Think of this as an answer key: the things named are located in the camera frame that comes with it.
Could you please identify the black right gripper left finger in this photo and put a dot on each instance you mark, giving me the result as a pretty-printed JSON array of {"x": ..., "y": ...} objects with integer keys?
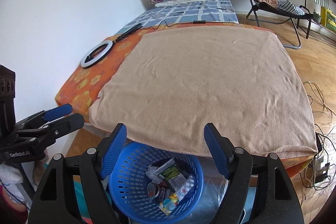
[{"x": 94, "y": 166}]

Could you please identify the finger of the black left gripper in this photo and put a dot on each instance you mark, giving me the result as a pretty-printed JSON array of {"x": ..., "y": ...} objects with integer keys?
[
  {"x": 41, "y": 118},
  {"x": 48, "y": 133}
]

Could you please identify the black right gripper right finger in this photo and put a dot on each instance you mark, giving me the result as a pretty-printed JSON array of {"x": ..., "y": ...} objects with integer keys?
[{"x": 235, "y": 164}]

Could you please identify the green white milk carton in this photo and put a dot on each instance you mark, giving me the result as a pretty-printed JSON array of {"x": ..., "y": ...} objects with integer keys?
[{"x": 171, "y": 173}]

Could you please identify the colourful snack wrapper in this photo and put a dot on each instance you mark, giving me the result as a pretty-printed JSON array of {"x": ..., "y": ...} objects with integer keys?
[{"x": 169, "y": 204}]

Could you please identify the brown Snickers wrapper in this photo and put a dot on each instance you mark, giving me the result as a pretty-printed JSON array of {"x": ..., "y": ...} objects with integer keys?
[{"x": 158, "y": 192}]

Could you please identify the blue plastic trash basket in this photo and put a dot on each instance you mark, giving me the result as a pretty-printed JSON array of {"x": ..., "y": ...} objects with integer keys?
[{"x": 128, "y": 183}]

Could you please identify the left hand in glove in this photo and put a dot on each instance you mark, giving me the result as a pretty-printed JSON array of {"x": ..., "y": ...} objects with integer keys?
[{"x": 33, "y": 170}]

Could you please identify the clear plastic bag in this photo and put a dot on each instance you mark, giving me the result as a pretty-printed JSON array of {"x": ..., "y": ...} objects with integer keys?
[{"x": 214, "y": 188}]

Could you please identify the orange floral bed sheet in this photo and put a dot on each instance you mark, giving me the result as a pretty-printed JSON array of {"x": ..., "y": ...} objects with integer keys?
[{"x": 83, "y": 86}]

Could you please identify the beige fleece blanket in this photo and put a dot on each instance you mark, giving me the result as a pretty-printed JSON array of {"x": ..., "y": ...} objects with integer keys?
[{"x": 176, "y": 81}]

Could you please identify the blue checked bed sheet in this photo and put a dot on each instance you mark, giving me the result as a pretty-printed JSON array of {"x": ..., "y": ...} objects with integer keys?
[{"x": 209, "y": 11}]

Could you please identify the striped garment on chair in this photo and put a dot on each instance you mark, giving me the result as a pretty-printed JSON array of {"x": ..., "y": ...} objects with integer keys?
[{"x": 288, "y": 7}]

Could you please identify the yellow plastic crate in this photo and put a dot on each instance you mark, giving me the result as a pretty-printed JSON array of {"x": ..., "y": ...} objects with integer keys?
[{"x": 328, "y": 19}]

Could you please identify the black folding chair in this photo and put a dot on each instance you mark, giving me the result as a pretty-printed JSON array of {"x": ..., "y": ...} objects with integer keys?
[{"x": 295, "y": 20}]

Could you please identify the white ring light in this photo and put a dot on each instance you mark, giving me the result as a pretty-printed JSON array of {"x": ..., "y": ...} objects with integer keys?
[{"x": 96, "y": 54}]

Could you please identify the black ring light stand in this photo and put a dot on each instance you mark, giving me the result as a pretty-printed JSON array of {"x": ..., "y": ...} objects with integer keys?
[{"x": 127, "y": 33}]

